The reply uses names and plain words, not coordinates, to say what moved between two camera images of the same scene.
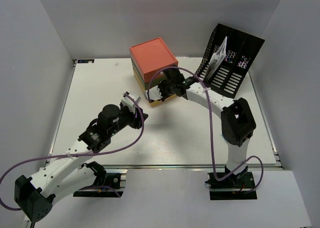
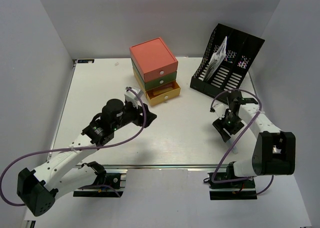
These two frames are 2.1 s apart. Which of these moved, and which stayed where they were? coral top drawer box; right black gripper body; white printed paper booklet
Moved: right black gripper body
Stayed: white printed paper booklet; coral top drawer box
